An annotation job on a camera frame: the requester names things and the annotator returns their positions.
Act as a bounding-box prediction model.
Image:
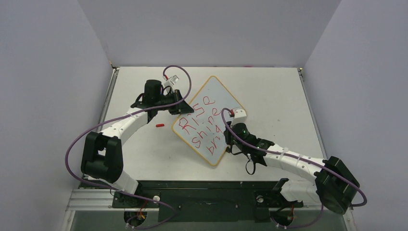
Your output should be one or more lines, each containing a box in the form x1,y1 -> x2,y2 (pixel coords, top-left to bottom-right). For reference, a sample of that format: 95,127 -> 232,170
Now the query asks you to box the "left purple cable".
65,65 -> 192,230

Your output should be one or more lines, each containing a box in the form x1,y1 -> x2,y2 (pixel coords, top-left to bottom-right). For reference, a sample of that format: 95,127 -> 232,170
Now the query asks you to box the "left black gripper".
155,90 -> 194,115

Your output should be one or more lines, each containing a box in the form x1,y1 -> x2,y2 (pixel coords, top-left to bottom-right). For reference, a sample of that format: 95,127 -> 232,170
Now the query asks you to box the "left aluminium rail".
98,67 -> 120,124

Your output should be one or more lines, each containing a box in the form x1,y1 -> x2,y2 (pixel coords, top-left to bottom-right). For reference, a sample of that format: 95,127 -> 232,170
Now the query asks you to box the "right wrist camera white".
230,108 -> 247,124

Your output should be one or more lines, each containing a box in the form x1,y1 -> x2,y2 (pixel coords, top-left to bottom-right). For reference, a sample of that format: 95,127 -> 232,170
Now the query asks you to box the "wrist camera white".
163,75 -> 179,87
230,108 -> 247,124

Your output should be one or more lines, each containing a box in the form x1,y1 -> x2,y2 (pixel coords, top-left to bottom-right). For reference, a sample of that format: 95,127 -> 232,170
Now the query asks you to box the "front aluminium extrusion bar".
66,189 -> 114,211

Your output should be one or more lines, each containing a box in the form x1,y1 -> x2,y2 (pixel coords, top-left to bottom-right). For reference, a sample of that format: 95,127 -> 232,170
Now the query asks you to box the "aluminium rail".
98,67 -> 120,124
297,67 -> 327,157

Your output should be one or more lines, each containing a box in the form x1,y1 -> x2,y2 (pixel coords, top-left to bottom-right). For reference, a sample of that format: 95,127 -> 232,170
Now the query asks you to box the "right aluminium rail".
297,67 -> 327,157

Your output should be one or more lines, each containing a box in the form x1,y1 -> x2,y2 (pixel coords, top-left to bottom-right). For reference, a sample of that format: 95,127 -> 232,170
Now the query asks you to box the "yellow framed whiteboard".
172,76 -> 244,167

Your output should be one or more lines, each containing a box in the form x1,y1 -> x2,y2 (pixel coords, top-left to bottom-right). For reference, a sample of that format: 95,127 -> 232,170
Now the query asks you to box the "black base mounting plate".
108,178 -> 307,228

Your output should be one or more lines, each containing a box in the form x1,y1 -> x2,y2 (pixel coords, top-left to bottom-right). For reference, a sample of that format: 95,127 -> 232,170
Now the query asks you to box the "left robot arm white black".
81,79 -> 194,207

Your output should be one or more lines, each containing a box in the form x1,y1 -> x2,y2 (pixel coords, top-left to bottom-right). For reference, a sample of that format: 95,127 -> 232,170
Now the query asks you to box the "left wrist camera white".
163,75 -> 179,87

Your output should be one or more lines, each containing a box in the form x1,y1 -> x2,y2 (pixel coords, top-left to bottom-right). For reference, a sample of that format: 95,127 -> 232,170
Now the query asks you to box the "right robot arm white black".
224,122 -> 360,215

